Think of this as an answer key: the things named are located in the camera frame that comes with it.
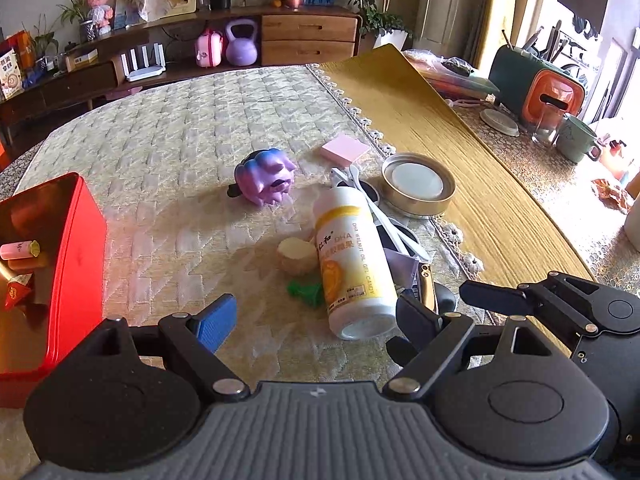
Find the pink sticky note pad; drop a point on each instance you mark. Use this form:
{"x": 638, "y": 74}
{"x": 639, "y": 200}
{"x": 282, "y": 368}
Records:
{"x": 345, "y": 150}

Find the translucent plastic piece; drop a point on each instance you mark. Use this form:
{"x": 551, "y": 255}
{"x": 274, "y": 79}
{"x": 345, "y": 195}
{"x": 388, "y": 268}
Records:
{"x": 402, "y": 265}

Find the beige round block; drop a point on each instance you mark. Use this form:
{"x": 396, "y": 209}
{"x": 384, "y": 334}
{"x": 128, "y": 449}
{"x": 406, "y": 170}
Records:
{"x": 295, "y": 255}

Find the wooden media cabinet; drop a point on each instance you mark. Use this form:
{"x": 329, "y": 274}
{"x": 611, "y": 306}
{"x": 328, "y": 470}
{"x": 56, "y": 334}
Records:
{"x": 300, "y": 27}

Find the small green plastic piece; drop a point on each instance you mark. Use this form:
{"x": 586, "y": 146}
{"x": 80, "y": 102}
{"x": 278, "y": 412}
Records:
{"x": 305, "y": 294}

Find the yellow table mat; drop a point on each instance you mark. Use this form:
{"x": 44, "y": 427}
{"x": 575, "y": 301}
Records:
{"x": 450, "y": 110}

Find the printed snack box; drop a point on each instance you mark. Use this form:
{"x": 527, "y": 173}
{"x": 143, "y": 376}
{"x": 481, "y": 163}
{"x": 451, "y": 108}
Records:
{"x": 10, "y": 74}

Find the plastic bag of packets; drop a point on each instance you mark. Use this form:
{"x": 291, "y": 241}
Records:
{"x": 450, "y": 75}

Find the red metal box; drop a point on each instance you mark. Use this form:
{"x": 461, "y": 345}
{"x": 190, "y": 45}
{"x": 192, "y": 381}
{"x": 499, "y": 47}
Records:
{"x": 75, "y": 260}

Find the round metal lid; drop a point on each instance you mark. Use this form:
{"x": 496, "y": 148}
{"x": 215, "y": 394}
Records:
{"x": 417, "y": 182}

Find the white router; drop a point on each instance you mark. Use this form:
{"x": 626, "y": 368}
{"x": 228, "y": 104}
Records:
{"x": 145, "y": 72}

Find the dark object with gold trim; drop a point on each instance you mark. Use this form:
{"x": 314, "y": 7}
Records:
{"x": 429, "y": 285}

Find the pink tube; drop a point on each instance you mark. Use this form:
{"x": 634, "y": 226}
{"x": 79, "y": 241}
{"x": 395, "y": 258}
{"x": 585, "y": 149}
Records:
{"x": 17, "y": 250}

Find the tall potted plant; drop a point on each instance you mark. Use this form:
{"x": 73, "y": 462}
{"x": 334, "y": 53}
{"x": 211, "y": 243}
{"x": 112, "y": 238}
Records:
{"x": 372, "y": 5}

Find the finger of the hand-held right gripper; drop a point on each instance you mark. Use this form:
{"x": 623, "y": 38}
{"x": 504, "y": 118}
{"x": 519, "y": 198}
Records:
{"x": 492, "y": 294}

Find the white round lid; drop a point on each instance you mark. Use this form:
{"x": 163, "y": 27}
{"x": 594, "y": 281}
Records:
{"x": 499, "y": 121}

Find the purple toy figure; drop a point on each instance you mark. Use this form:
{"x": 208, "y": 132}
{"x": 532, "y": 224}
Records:
{"x": 265, "y": 175}

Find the small potted plant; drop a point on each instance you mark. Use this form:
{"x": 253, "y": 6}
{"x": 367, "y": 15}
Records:
{"x": 86, "y": 27}
{"x": 44, "y": 40}

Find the pink doll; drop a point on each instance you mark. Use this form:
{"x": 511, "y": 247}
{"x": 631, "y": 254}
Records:
{"x": 100, "y": 2}

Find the cream patterned tablecloth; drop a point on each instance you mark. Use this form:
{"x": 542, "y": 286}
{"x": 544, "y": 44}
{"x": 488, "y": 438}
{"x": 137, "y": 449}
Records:
{"x": 175, "y": 135}

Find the small flat cardboard box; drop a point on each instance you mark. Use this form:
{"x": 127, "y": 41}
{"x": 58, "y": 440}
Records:
{"x": 82, "y": 59}

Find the glass cup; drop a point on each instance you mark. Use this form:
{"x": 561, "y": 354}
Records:
{"x": 545, "y": 127}

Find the red bottle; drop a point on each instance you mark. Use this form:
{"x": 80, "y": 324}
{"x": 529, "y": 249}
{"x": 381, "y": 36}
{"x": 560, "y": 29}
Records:
{"x": 616, "y": 155}

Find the beige lace tablecloth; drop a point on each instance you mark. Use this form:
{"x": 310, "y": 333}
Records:
{"x": 550, "y": 185}

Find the white yellow label bottle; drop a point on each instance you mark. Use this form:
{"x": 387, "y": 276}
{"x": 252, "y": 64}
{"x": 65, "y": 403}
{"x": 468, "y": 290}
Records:
{"x": 350, "y": 270}

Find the red foil packet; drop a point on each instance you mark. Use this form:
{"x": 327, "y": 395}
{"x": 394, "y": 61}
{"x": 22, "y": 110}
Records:
{"x": 15, "y": 295}

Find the green orange utensil holder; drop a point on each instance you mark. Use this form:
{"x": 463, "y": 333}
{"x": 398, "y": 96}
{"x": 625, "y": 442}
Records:
{"x": 520, "y": 75}

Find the green mug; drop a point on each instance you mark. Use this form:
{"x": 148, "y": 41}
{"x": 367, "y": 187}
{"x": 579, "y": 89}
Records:
{"x": 575, "y": 137}

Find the purple kettlebell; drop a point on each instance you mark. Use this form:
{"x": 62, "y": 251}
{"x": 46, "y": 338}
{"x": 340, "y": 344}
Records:
{"x": 242, "y": 50}

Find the white frame sunglasses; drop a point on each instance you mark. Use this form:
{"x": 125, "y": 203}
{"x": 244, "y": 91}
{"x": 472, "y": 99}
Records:
{"x": 395, "y": 232}

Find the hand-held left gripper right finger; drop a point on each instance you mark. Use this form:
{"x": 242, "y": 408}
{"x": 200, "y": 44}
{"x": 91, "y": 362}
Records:
{"x": 417, "y": 317}

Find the orange crumpled wrapper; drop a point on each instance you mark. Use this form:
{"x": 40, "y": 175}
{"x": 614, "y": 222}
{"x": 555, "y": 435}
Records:
{"x": 612, "y": 195}

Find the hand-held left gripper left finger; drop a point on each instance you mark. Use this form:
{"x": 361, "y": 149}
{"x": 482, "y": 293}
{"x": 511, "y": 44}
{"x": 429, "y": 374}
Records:
{"x": 216, "y": 324}

